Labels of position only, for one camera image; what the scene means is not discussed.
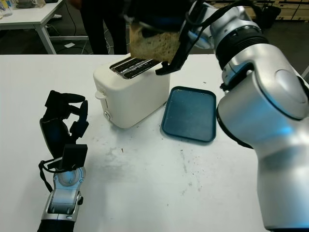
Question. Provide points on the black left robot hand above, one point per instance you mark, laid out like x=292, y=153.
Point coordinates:
x=51, y=130

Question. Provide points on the clear plastic cup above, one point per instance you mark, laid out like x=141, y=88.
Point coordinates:
x=6, y=8

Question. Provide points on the stacked wooden crates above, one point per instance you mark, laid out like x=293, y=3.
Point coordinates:
x=289, y=9

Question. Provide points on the white toaster lever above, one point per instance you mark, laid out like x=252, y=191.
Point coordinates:
x=100, y=94

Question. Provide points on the black waste bin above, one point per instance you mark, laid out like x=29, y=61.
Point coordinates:
x=269, y=17

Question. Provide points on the person in black trousers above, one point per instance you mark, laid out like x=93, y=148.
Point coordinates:
x=96, y=29

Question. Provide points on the white two-slot toaster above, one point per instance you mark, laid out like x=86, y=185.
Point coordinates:
x=130, y=96

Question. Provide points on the brown bread slice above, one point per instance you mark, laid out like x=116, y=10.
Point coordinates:
x=154, y=48

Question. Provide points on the grey plastic bag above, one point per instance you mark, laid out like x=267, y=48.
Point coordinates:
x=30, y=3

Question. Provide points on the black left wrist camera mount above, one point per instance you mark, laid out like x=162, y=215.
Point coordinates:
x=74, y=155

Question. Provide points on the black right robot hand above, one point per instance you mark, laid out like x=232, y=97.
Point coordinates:
x=159, y=14

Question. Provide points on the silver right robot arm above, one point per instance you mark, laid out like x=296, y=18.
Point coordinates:
x=265, y=108

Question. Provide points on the white office desk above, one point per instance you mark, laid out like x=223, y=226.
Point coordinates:
x=31, y=14

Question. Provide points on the blue plastic tray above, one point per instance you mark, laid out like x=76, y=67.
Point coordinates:
x=188, y=113

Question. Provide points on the white paper sheet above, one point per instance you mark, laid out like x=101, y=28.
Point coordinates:
x=69, y=45

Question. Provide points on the white toaster dial knob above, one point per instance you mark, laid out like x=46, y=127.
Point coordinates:
x=107, y=115

